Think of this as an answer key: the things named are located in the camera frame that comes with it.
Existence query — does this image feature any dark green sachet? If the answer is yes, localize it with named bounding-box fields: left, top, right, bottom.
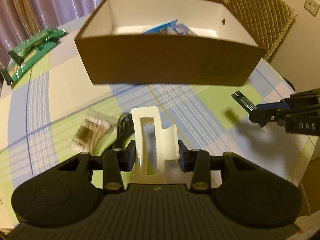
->
left=231, top=90, right=257, bottom=113

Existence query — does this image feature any quilted chair back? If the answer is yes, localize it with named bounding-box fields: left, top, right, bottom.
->
left=227, top=0, right=298, bottom=62

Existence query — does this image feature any brown cardboard box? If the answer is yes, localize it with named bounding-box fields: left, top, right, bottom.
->
left=74, top=0, right=265, bottom=86

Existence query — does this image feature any cotton swab bag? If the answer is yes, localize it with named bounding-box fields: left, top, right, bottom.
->
left=71, top=114, right=116, bottom=155

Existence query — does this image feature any white hair claw clip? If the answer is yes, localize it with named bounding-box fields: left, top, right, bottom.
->
left=131, top=106, right=179, bottom=184

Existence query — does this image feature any green wet wipes pack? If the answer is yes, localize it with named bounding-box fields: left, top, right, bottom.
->
left=8, top=28, right=68, bottom=65
left=1, top=40, right=58, bottom=85

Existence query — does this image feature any black cable bundle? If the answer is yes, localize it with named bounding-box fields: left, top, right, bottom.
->
left=109, top=112, right=136, bottom=151

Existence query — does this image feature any green wet wipes pack upper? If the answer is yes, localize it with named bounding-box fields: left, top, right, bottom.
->
left=8, top=28, right=68, bottom=65

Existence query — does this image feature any white cream tube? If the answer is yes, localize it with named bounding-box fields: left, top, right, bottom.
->
left=143, top=19, right=178, bottom=34

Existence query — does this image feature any wall socket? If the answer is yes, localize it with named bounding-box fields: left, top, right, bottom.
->
left=304, top=0, right=320, bottom=17

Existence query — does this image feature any green wet wipes pack lower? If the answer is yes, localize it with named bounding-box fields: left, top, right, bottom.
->
left=1, top=40, right=58, bottom=85

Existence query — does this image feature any blue floss pick box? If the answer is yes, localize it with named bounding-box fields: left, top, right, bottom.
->
left=174, top=23, right=197, bottom=36

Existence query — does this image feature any purple curtain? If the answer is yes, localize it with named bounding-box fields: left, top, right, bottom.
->
left=1, top=0, right=102, bottom=67

